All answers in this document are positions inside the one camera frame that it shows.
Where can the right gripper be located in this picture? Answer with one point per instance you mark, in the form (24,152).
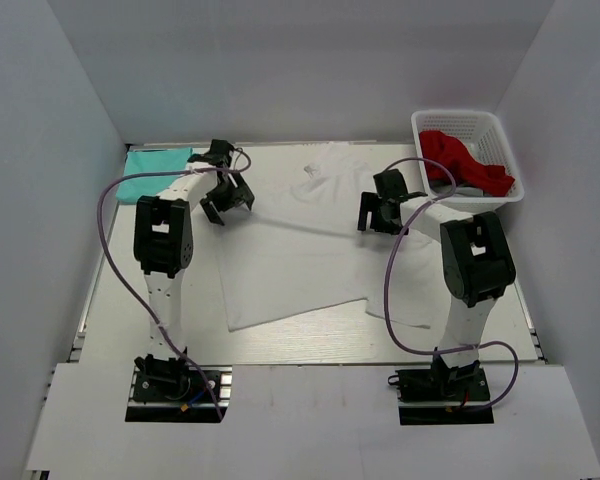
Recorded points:
(368,204)

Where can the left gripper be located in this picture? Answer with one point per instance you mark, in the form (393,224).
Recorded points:
(241,192)

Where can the white t-shirt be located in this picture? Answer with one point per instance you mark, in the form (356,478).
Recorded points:
(298,250)

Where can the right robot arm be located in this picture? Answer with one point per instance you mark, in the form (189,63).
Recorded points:
(476,263)

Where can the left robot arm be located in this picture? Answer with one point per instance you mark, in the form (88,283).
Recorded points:
(164,241)

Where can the grey t-shirt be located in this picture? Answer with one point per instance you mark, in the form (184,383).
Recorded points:
(463,190)

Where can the red t-shirt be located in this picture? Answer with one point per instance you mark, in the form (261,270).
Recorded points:
(451,153)

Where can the white plastic basket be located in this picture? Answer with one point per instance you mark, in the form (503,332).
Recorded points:
(482,134)

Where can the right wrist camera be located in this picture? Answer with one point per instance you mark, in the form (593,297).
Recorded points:
(409,196)

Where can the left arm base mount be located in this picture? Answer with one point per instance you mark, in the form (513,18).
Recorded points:
(173,392)

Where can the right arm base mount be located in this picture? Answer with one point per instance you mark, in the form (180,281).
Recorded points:
(442,396)

